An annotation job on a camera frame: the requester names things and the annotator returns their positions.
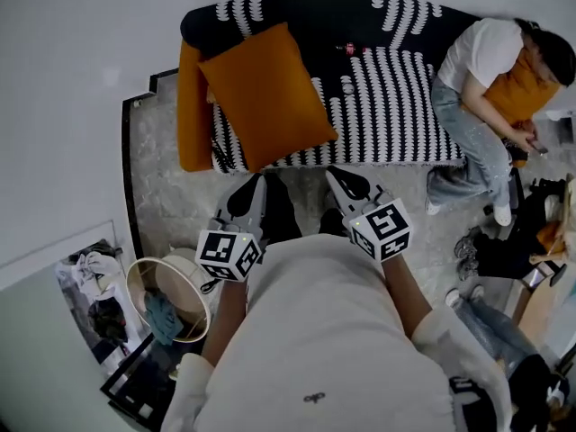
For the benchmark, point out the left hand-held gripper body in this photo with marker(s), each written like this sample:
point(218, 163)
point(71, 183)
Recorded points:
point(225, 252)

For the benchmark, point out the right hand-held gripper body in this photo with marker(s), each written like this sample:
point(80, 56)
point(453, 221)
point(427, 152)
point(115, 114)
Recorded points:
point(382, 230)

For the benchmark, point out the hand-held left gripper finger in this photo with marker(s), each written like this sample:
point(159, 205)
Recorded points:
point(240, 200)
point(261, 205)

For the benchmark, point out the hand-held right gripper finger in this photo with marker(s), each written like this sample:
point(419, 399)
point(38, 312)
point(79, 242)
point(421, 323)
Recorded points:
point(357, 186)
point(341, 196)

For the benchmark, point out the person's right forearm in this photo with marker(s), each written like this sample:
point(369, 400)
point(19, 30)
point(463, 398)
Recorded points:
point(405, 295)

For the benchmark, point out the person's left forearm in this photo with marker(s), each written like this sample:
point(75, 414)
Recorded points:
point(225, 322)

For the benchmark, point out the person's black trousers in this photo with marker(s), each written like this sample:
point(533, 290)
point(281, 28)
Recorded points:
point(281, 209)

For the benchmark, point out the beige round basket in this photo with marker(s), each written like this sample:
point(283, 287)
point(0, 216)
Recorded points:
point(180, 277)

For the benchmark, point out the grey sneakers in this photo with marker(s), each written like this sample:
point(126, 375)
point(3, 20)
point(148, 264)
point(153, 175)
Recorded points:
point(468, 254)

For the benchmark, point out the teal cloth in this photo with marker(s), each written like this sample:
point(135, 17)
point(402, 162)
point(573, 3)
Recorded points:
point(164, 317)

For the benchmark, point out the small round pale disc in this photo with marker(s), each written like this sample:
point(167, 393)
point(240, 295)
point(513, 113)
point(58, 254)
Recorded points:
point(349, 85)

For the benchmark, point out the person's white shirt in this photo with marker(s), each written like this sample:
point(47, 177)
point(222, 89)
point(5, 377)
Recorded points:
point(324, 331)

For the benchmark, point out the black bag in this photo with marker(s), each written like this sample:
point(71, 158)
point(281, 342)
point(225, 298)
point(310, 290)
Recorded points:
point(508, 252)

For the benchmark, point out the pile of clothes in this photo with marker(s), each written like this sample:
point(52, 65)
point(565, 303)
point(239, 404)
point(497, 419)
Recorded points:
point(99, 295)

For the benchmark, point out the dark bottle with red label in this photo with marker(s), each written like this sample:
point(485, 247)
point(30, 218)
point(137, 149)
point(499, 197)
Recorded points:
point(348, 48)

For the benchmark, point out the cardboard box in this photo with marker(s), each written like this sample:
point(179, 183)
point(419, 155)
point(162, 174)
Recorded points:
point(535, 295)

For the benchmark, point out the black picture frame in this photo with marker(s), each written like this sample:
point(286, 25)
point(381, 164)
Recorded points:
point(135, 389)

